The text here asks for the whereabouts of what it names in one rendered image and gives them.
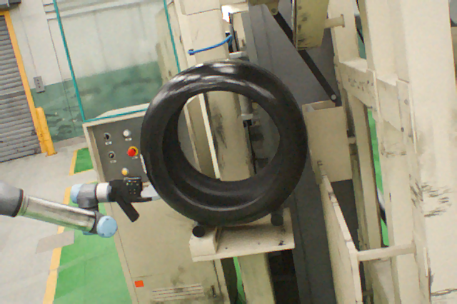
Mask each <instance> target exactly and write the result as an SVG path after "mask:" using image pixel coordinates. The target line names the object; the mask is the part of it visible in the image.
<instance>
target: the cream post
mask: <svg viewBox="0 0 457 304"><path fill-rule="evenodd" d="M183 1H184V8H185V11H186V18H187V21H188V25H189V31H190V35H191V41H192V45H193V49H194V51H196V50H197V49H202V48H206V47H208V46H212V45H214V44H219V43H221V42H222V41H223V40H224V39H225V38H226V33H225V29H224V22H223V18H222V14H221V7H220V3H219V0H183ZM194 56H195V59H196V64H199V63H202V62H205V61H210V60H214V59H229V58H230V56H229V48H228V44H227V42H226V43H224V44H223V45H221V46H217V47H215V48H212V49H209V50H205V51H203V52H201V53H197V54H194ZM203 94H204V101H205V105H206V112H207V116H208V120H209V126H210V131H211V136H212V141H213V145H214V151H215V155H216V162H217V166H218V169H219V173H220V177H221V180H222V181H239V180H243V179H245V178H250V177H252V176H253V171H252V167H251V160H250V155H249V152H248V149H247V145H246V137H245V133H244V129H243V121H242V117H241V109H240V106H239V101H238V94H237V93H234V92H230V91H209V92H206V93H203ZM237 258H238V259H237V261H238V264H239V268H240V272H241V278H242V281H243V285H244V291H245V295H246V302H247V304H277V300H276V294H275V290H274V286H273V278H272V274H271V269H270V265H269V259H268V253H257V254H251V255H242V256H237Z"/></svg>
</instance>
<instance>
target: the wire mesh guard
mask: <svg viewBox="0 0 457 304"><path fill-rule="evenodd" d="M317 166H318V169H319V171H320V174H321V182H322V184H319V188H320V192H321V202H322V206H323V214H324V220H325V225H326V233H327V238H328V246H329V249H328V252H329V257H330V262H331V270H332V275H333V283H334V288H335V297H336V295H337V300H338V302H337V300H336V304H363V301H362V297H363V296H362V291H361V281H360V276H359V271H358V254H357V251H356V248H355V246H354V244H353V241H352V239H351V236H350V234H349V231H348V229H347V226H346V223H345V220H344V219H343V216H342V213H341V210H340V208H339V206H338V203H337V201H336V197H335V195H334V193H333V190H332V188H331V185H330V183H329V181H328V178H327V175H326V172H325V170H324V167H323V165H322V162H321V161H317ZM349 256H350V260H349Z"/></svg>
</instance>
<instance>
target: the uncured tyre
mask: <svg viewBox="0 0 457 304"><path fill-rule="evenodd" d="M209 91H230V92H234V93H239V94H241V95H242V96H245V97H246V98H249V99H251V100H253V101H255V102H256V103H257V104H258V105H260V106H261V107H262V108H263V109H264V110H265V111H266V112H267V113H268V114H269V116H270V117H271V118H272V120H273V122H274V123H275V124H276V128H277V130H278V133H279V141H278V147H277V149H276V152H275V154H274V156H273V158H272V159H271V161H270V163H269V164H268V165H267V166H266V167H265V168H263V169H262V170H260V171H259V173H257V174H256V175H254V176H252V177H250V178H245V179H243V180H239V181H221V180H216V179H214V178H210V177H208V176H206V175H204V174H202V173H200V171H199V170H197V169H196V168H195V167H194V166H193V165H192V164H191V163H190V162H189V161H188V160H187V159H186V157H185V155H184V153H183V151H182V149H181V146H180V143H179V134H178V127H179V118H180V115H181V112H182V109H183V107H184V105H185V104H186V103H187V102H188V100H189V99H190V98H193V97H194V96H197V95H198V94H200V93H206V92H209ZM140 150H141V155H142V156H143V160H144V165H145V169H146V176H147V178H148V180H149V182H150V184H151V185H152V186H153V187H154V189H155V190H156V192H157V193H158V195H159V196H160V197H161V198H162V199H163V201H164V202H166V203H167V204H168V205H170V206H171V208H173V209H174V210H175V211H176V212H178V213H180V214H181V215H183V216H186V217H187V218H190V219H192V220H194V221H197V222H200V223H203V224H206V225H210V226H222V227H229V226H241V225H245V224H248V223H250V222H253V221H256V220H258V219H260V218H263V217H264V216H267V215H268V214H270V213H272V212H273V211H275V210H276V209H277V208H278V207H279V206H280V205H281V204H282V203H283V202H284V201H286V200H287V198H288V197H289V196H290V195H291V194H292V193H293V190H294V189H295V187H296V186H297V184H298V182H299V181H300V179H301V176H302V175H303V172H304V169H305V167H306V161H307V156H308V134H307V129H306V123H305V121H304V118H303V116H302V114H301V111H300V109H299V106H298V104H297V101H296V99H295V98H294V96H293V94H292V93H291V92H290V89H289V88H288V86H286V85H285V84H284V83H283V82H282V81H281V80H280V79H279V78H278V77H277V76H275V75H274V74H272V73H271V71H269V70H267V69H265V68H264V67H262V66H259V65H257V64H254V63H251V62H248V61H243V60H239V59H214V60H210V61H205V62H202V63H199V64H196V65H194V66H192V67H189V68H187V69H185V70H183V71H180V72H179V74H176V75H175V76H174V77H173V78H171V79H170V80H168V81H167V82H166V83H165V84H164V85H163V86H162V87H161V88H160V89H159V91H158V92H157V93H156V95H155V96H154V97H153V99H152V100H151V103H149V104H148V106H147V109H146V112H145V114H144V118H143V121H142V125H141V134H140Z"/></svg>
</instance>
